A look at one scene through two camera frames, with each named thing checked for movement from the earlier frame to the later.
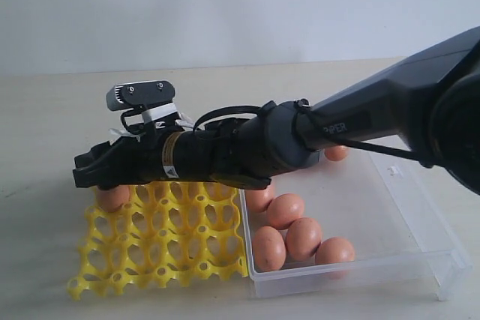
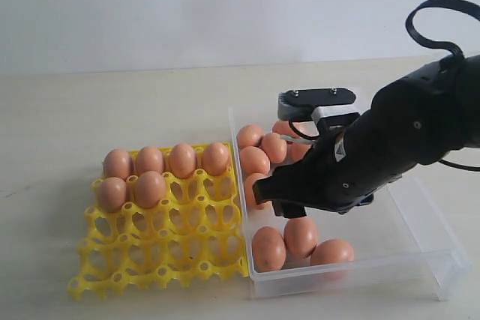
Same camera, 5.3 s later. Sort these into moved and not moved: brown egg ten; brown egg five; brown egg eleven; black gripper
Moved: black gripper
Not moved: brown egg ten; brown egg eleven; brown egg five
